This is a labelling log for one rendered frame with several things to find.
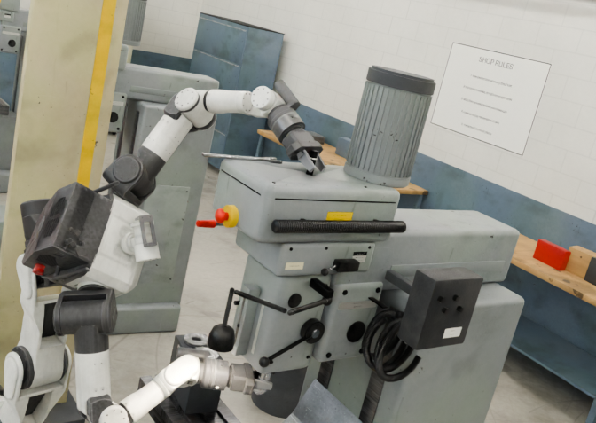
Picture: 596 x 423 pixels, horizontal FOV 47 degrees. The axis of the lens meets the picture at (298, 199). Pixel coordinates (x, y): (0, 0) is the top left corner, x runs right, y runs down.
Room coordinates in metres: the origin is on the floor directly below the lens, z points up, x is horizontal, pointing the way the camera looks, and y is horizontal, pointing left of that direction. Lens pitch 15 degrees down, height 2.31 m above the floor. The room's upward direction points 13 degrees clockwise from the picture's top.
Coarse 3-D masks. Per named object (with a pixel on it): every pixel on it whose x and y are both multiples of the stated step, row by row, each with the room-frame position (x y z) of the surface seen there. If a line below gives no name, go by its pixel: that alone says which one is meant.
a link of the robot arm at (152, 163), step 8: (144, 152) 2.00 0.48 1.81; (152, 152) 2.00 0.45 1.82; (144, 160) 1.99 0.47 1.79; (152, 160) 1.99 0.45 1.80; (160, 160) 2.01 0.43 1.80; (152, 168) 1.99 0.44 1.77; (160, 168) 2.02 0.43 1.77; (144, 176) 1.95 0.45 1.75; (152, 176) 2.00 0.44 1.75; (136, 184) 1.93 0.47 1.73; (144, 184) 1.97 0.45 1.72; (152, 184) 2.02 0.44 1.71; (136, 192) 1.98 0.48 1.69; (144, 192) 2.00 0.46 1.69
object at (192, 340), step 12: (180, 336) 2.27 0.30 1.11; (192, 336) 2.26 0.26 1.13; (204, 336) 2.28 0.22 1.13; (192, 348) 2.21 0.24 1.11; (204, 348) 2.20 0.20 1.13; (180, 396) 2.14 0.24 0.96; (192, 396) 2.09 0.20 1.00; (204, 396) 2.11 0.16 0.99; (216, 396) 2.14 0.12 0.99; (192, 408) 2.10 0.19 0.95; (204, 408) 2.12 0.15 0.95; (216, 408) 2.14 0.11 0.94
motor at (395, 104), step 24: (384, 72) 1.97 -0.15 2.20; (384, 96) 1.96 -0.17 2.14; (408, 96) 1.95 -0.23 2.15; (360, 120) 2.01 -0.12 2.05; (384, 120) 1.95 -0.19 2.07; (408, 120) 1.96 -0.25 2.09; (360, 144) 1.98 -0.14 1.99; (384, 144) 1.95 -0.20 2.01; (408, 144) 1.97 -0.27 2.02; (360, 168) 1.97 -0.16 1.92; (384, 168) 1.95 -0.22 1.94; (408, 168) 1.99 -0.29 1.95
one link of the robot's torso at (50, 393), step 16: (16, 368) 1.95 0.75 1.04; (16, 384) 1.95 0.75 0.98; (48, 384) 2.07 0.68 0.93; (64, 384) 2.08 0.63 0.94; (16, 400) 1.95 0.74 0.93; (32, 400) 2.06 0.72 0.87; (48, 400) 2.06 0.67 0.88; (0, 416) 2.07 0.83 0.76; (16, 416) 2.00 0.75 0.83; (32, 416) 2.11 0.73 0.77
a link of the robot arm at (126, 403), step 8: (152, 384) 1.76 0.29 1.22; (136, 392) 1.73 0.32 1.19; (144, 392) 1.73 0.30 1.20; (152, 392) 1.73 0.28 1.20; (160, 392) 1.74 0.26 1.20; (128, 400) 1.70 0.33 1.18; (136, 400) 1.70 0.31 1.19; (144, 400) 1.71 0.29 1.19; (152, 400) 1.72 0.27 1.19; (160, 400) 1.74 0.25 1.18; (128, 408) 1.68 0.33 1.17; (136, 408) 1.69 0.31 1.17; (144, 408) 1.70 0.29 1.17; (152, 408) 1.73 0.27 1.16; (88, 416) 1.66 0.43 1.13; (128, 416) 1.67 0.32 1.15; (136, 416) 1.68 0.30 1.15
